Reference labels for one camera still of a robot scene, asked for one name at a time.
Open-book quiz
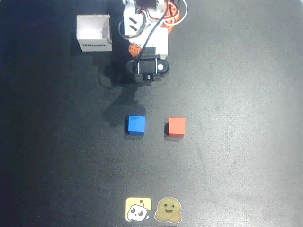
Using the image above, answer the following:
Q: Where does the black cable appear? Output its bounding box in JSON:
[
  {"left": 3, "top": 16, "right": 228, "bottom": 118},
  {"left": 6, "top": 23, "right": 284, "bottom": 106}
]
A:
[{"left": 136, "top": 0, "right": 171, "bottom": 63}]

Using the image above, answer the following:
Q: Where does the white cable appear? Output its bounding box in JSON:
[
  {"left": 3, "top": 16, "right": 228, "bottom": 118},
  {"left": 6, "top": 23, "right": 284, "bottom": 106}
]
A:
[{"left": 162, "top": 0, "right": 188, "bottom": 26}]

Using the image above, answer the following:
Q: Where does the white cardboard box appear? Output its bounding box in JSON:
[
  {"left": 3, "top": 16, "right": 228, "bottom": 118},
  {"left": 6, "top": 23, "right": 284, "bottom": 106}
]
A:
[{"left": 76, "top": 14, "right": 113, "bottom": 52}]

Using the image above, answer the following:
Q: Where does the black gripper-mounted camera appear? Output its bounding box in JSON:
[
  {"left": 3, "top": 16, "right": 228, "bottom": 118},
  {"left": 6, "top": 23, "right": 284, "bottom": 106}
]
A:
[{"left": 126, "top": 47, "right": 170, "bottom": 86}]

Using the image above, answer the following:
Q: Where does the hugging face emoji sticker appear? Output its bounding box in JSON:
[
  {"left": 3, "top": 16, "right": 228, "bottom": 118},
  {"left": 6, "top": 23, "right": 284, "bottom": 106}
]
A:
[{"left": 154, "top": 196, "right": 183, "bottom": 223}]

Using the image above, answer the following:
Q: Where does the blue cube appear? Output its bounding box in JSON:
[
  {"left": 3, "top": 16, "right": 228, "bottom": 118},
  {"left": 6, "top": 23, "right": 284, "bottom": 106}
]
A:
[{"left": 125, "top": 115, "right": 146, "bottom": 136}]

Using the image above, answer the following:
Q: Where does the red cube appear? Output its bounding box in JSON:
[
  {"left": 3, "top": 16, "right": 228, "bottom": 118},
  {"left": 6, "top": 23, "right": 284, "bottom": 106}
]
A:
[{"left": 168, "top": 117, "right": 186, "bottom": 137}]

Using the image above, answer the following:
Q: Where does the yellow robot sticker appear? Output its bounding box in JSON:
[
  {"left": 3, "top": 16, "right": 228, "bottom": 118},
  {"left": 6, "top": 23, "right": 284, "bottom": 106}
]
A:
[{"left": 125, "top": 197, "right": 152, "bottom": 222}]

